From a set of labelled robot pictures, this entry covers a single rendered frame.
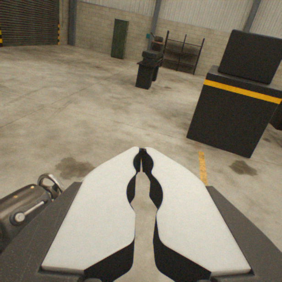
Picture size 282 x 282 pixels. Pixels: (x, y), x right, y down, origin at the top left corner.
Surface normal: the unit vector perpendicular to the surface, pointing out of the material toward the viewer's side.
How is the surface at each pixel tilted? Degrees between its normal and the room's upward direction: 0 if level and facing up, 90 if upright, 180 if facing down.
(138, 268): 0
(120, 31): 90
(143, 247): 0
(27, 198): 17
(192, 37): 90
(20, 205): 24
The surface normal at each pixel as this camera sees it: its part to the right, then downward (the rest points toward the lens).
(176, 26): -0.21, 0.43
